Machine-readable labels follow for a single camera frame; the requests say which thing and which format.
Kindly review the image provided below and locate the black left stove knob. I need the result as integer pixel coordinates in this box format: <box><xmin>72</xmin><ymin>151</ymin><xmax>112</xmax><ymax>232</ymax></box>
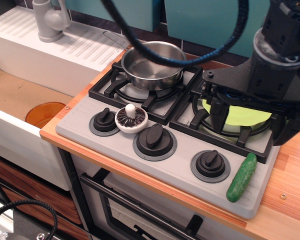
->
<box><xmin>89</xmin><ymin>107</ymin><xmax>120</xmax><ymax>137</ymax></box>

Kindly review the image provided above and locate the black middle stove knob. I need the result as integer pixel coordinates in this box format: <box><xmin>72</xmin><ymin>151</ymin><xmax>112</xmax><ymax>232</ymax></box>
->
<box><xmin>132</xmin><ymin>123</ymin><xmax>178</xmax><ymax>162</ymax></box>

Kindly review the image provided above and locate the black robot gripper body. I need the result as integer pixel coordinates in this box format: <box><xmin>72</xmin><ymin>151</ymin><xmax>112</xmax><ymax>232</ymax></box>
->
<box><xmin>203</xmin><ymin>52</ymin><xmax>300</xmax><ymax>118</ymax></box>

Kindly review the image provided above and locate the orange plastic sink drain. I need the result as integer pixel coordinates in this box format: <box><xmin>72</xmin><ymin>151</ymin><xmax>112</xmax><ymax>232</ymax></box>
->
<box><xmin>25</xmin><ymin>101</ymin><xmax>66</xmax><ymax>129</ymax></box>

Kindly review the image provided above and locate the black stove knob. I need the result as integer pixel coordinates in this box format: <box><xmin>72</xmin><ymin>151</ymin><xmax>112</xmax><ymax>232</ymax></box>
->
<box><xmin>132</xmin><ymin>123</ymin><xmax>178</xmax><ymax>162</ymax></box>
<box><xmin>190</xmin><ymin>150</ymin><xmax>231</xmax><ymax>184</ymax></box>
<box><xmin>89</xmin><ymin>107</ymin><xmax>120</xmax><ymax>137</ymax></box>

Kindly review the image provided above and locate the black left burner grate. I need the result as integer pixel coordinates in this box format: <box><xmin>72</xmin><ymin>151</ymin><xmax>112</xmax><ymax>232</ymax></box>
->
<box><xmin>88</xmin><ymin>62</ymin><xmax>203</xmax><ymax>125</ymax></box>

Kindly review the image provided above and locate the black cable lower left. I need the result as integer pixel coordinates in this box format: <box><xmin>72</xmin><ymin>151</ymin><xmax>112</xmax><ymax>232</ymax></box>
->
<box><xmin>0</xmin><ymin>199</ymin><xmax>59</xmax><ymax>240</ymax></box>

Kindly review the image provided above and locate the black right burner grate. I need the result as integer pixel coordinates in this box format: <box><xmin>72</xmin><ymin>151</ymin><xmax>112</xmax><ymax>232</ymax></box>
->
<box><xmin>169</xmin><ymin>68</ymin><xmax>280</xmax><ymax>164</ymax></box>

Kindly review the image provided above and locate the black braided cable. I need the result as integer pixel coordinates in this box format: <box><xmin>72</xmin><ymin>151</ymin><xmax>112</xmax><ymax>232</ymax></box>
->
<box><xmin>101</xmin><ymin>0</ymin><xmax>249</xmax><ymax>68</ymax></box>

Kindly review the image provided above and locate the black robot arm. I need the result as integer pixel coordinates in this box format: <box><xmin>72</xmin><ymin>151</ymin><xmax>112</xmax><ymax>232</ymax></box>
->
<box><xmin>203</xmin><ymin>0</ymin><xmax>300</xmax><ymax>146</ymax></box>

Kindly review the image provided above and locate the grey toy faucet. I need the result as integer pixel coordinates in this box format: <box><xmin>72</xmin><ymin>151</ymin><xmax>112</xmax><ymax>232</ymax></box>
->
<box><xmin>32</xmin><ymin>0</ymin><xmax>71</xmax><ymax>43</ymax></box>

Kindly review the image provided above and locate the grey toy stove top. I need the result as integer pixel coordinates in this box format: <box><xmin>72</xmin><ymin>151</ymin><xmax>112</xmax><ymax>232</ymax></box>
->
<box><xmin>55</xmin><ymin>65</ymin><xmax>282</xmax><ymax>221</ymax></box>

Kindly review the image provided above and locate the lime green plate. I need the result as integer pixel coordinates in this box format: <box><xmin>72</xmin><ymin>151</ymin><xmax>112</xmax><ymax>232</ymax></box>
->
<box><xmin>201</xmin><ymin>98</ymin><xmax>273</xmax><ymax>127</ymax></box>

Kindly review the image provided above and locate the black right stove knob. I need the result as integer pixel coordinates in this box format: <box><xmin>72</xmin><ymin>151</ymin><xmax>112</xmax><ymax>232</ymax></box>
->
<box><xmin>190</xmin><ymin>150</ymin><xmax>231</xmax><ymax>184</ymax></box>

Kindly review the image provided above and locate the white toy sink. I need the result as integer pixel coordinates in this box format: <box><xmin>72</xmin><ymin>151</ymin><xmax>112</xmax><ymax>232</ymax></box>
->
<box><xmin>0</xmin><ymin>6</ymin><xmax>128</xmax><ymax>191</ymax></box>

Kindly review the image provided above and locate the stainless steel pot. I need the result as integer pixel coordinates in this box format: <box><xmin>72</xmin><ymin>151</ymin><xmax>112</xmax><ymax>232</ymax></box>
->
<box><xmin>112</xmin><ymin>41</ymin><xmax>186</xmax><ymax>91</ymax></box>

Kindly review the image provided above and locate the green toy pickle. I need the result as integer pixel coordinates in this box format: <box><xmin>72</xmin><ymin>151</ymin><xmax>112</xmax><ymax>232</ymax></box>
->
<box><xmin>226</xmin><ymin>153</ymin><xmax>257</xmax><ymax>203</ymax></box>

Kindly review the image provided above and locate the white brown toy mushroom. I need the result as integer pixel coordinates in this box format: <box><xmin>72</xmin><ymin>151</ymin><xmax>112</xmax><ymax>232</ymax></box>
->
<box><xmin>114</xmin><ymin>103</ymin><xmax>149</xmax><ymax>134</ymax></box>

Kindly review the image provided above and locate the oven door with black handle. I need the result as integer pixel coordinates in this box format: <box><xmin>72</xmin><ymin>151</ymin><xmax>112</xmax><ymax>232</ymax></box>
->
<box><xmin>80</xmin><ymin>168</ymin><xmax>249</xmax><ymax>240</ymax></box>

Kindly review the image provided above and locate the wooden drawer front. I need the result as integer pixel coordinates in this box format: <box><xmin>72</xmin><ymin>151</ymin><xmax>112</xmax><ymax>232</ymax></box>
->
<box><xmin>0</xmin><ymin>157</ymin><xmax>89</xmax><ymax>240</ymax></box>

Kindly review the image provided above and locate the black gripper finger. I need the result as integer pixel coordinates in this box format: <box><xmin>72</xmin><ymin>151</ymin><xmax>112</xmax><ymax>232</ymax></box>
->
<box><xmin>272</xmin><ymin>113</ymin><xmax>300</xmax><ymax>146</ymax></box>
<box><xmin>210</xmin><ymin>97</ymin><xmax>230</xmax><ymax>133</ymax></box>

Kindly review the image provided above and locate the black burner grate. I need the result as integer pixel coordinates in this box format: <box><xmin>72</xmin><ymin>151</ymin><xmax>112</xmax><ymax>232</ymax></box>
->
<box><xmin>88</xmin><ymin>62</ymin><xmax>203</xmax><ymax>125</ymax></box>
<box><xmin>169</xmin><ymin>68</ymin><xmax>280</xmax><ymax>164</ymax></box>

